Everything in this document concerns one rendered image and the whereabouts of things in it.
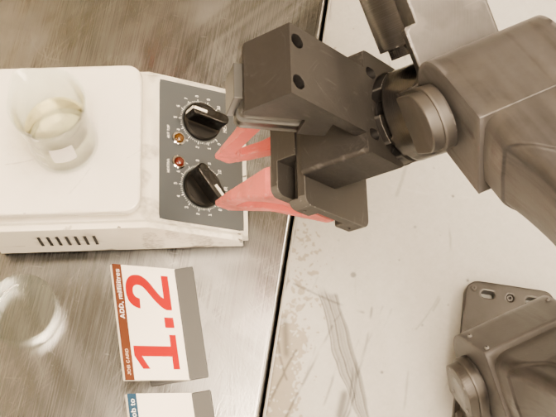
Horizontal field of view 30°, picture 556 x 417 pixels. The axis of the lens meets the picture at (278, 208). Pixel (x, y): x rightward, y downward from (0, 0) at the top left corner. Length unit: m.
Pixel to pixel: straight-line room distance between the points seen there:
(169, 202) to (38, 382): 0.17
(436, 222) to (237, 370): 0.20
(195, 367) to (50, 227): 0.15
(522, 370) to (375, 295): 0.22
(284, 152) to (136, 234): 0.19
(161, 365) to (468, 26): 0.36
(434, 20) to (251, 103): 0.11
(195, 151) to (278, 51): 0.26
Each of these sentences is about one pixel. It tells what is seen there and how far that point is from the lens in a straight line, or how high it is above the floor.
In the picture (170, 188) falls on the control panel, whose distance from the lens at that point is 0.79.
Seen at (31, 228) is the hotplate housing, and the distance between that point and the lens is 0.79.
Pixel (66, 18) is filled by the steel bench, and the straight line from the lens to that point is 0.94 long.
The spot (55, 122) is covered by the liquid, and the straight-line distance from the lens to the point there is 0.76.
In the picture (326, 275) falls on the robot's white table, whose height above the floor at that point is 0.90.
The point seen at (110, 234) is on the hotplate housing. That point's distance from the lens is 0.80.
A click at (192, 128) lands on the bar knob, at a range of 0.82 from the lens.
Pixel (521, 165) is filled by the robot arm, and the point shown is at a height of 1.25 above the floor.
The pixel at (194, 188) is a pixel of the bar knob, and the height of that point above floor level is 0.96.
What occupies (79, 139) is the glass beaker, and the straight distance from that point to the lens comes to 0.74.
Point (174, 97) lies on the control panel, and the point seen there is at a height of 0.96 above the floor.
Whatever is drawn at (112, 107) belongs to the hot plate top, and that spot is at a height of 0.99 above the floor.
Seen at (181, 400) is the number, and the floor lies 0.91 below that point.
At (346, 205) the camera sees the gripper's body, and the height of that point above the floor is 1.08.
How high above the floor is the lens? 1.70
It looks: 70 degrees down
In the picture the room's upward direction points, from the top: 1 degrees clockwise
